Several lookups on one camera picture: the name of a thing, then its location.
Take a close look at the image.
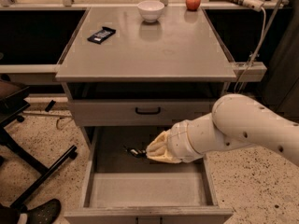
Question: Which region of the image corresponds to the black perforated shoe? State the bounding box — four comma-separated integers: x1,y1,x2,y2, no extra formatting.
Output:
26,199,62,224

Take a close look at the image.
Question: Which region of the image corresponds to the grey drawer cabinet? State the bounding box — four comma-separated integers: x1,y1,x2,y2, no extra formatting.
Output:
55,5,237,224

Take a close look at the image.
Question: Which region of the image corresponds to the open middle drawer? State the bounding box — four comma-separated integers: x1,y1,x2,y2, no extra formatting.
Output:
64,126,233,224

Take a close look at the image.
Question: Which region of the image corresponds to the red apple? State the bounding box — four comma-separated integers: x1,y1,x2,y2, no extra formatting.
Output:
185,0,201,11

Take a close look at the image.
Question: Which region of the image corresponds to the dark rxbar chocolate bar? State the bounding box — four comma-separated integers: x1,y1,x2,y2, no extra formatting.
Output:
124,147,147,158

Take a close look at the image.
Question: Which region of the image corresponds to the closed top drawer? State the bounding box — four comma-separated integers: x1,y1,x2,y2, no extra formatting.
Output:
68,99,213,126

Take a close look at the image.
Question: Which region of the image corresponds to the grey side rail bracket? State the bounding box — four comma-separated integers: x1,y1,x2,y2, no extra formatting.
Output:
232,62,267,82

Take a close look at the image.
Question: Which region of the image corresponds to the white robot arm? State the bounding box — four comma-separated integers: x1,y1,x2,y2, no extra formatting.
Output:
146,94,299,165

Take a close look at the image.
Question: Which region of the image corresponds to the white ceramic bowl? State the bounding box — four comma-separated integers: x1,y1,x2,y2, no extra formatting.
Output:
137,0,164,22

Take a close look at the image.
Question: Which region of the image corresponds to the white power cable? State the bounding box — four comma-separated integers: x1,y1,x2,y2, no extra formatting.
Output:
233,7,269,95

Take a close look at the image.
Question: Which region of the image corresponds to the dark blue snack bar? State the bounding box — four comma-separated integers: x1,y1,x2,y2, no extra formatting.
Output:
87,27,116,44

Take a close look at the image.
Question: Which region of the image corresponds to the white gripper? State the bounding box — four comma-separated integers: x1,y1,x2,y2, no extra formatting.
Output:
146,119,205,163

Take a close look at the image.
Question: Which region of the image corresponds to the black office chair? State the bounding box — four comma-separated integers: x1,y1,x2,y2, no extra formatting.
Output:
0,73,78,208

